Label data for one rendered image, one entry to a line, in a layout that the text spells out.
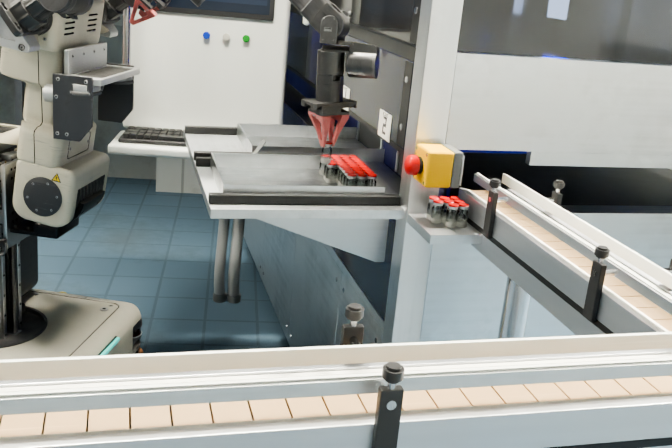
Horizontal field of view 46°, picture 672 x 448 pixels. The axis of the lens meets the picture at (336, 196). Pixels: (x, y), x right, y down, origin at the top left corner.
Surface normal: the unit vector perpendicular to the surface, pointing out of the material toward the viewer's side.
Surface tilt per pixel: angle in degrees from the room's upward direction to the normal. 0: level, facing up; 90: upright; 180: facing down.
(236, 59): 90
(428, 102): 90
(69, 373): 90
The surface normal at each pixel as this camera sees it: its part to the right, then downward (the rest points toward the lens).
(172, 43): 0.07, 0.29
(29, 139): -0.14, 0.27
